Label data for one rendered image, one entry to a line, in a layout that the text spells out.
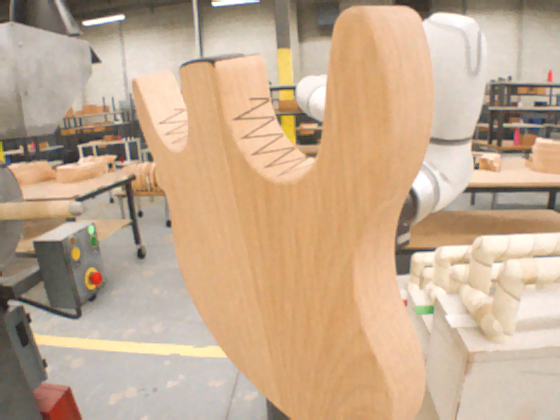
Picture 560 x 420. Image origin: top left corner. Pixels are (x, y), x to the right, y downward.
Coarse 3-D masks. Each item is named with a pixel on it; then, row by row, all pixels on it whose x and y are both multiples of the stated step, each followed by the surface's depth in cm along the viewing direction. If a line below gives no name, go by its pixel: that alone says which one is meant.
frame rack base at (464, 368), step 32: (544, 320) 44; (448, 352) 47; (480, 352) 40; (512, 352) 40; (544, 352) 39; (448, 384) 47; (480, 384) 41; (512, 384) 41; (544, 384) 41; (448, 416) 46; (480, 416) 43; (512, 416) 42; (544, 416) 42
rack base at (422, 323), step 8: (408, 296) 71; (416, 296) 69; (424, 296) 69; (408, 304) 71; (416, 304) 66; (424, 304) 66; (408, 312) 71; (416, 320) 65; (424, 320) 61; (416, 328) 65; (424, 328) 59; (424, 336) 59; (424, 344) 59; (424, 352) 59; (424, 360) 59
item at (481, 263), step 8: (472, 248) 48; (472, 256) 48; (480, 256) 46; (488, 256) 46; (472, 264) 48; (480, 264) 47; (488, 264) 46; (472, 272) 48; (480, 272) 47; (488, 272) 47; (472, 280) 48; (480, 280) 47; (488, 280) 47; (480, 288) 47; (488, 288) 48
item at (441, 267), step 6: (438, 258) 64; (444, 258) 63; (438, 264) 64; (444, 264) 64; (450, 264) 64; (438, 270) 64; (444, 270) 64; (432, 276) 66; (438, 276) 65; (444, 276) 64; (432, 282) 66; (438, 282) 65; (444, 282) 65; (444, 288) 65
